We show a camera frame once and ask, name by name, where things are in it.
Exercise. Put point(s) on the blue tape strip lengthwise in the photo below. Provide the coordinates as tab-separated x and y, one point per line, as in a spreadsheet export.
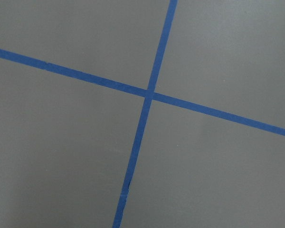
144	114

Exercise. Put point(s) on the blue tape strip crosswise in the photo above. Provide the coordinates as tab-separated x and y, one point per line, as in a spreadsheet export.
61	70

